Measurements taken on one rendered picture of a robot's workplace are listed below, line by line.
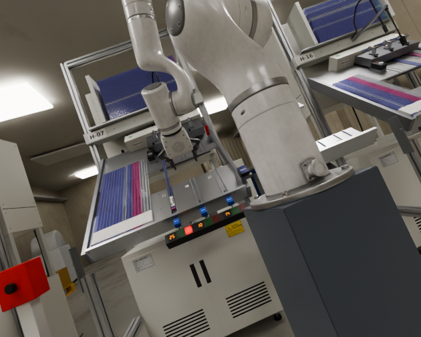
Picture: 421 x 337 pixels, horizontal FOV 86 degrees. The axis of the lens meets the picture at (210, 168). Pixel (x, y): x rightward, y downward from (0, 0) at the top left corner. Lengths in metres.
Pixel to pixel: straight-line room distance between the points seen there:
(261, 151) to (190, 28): 0.24
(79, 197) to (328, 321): 9.13
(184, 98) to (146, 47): 0.19
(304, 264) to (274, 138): 0.20
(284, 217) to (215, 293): 1.01
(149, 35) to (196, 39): 0.38
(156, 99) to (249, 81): 0.39
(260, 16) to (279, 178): 0.32
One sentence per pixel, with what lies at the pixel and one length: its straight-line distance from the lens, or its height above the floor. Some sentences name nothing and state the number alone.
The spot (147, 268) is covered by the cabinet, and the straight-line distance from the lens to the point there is 1.30.
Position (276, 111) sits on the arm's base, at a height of 0.84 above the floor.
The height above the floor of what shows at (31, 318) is 0.55.
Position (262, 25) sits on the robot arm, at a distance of 0.53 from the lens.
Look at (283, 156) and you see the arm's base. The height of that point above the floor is 0.77.
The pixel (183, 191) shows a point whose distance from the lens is 1.00.
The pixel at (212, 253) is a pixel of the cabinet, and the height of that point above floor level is 0.46.
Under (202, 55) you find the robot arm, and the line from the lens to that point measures 0.45.
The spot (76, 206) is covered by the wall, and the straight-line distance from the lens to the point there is 9.33.
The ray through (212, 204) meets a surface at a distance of 0.90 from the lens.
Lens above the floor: 0.76
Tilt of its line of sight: 5 degrees up
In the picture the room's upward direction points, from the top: 22 degrees counter-clockwise
